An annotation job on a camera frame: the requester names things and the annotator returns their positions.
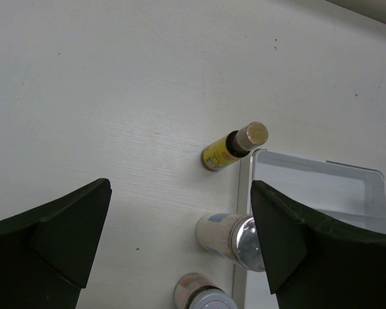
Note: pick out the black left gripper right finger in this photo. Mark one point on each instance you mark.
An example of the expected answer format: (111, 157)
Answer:
(313, 260)

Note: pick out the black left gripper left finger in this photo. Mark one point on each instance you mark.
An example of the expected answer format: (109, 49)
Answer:
(47, 253)

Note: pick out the yellow sauce bottle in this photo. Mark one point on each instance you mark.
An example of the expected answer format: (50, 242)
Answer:
(234, 146)

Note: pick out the left tall blue-label shaker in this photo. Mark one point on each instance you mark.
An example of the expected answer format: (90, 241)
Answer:
(233, 237)

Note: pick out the white plastic organizer tray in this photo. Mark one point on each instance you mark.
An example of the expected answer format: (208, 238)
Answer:
(353, 195)

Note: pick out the left short spice jar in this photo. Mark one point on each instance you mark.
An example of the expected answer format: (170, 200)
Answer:
(196, 291)

